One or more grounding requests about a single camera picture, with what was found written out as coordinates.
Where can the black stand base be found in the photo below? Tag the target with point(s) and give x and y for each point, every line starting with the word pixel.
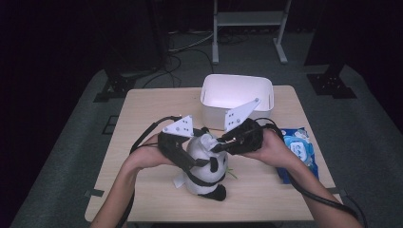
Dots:
pixel 115 85
pixel 331 85

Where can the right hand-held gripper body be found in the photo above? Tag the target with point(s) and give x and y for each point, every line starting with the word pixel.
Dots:
pixel 248 139

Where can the white wet wipe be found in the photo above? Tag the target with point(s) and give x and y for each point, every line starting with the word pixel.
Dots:
pixel 209 142

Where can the black tape square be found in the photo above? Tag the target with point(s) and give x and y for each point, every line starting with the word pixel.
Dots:
pixel 109 125

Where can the person's left hand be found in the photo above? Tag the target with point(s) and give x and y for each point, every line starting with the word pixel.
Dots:
pixel 145 155

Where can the white plastic storage box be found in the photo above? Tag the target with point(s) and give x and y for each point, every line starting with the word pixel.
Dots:
pixel 228 90

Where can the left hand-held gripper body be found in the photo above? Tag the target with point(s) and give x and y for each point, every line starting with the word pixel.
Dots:
pixel 169 145

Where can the person's right hand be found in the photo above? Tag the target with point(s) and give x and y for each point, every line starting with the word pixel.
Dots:
pixel 277 150

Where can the grey tape piece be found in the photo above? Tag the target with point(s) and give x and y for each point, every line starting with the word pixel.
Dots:
pixel 94 192
pixel 334 190

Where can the panda plush toy with bamboo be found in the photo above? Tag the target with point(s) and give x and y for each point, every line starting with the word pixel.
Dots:
pixel 202 175

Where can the blue wet wipes pack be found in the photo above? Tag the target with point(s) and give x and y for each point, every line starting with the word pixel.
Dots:
pixel 304 148

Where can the white metal stand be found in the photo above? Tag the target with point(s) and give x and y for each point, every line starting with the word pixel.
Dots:
pixel 248 18

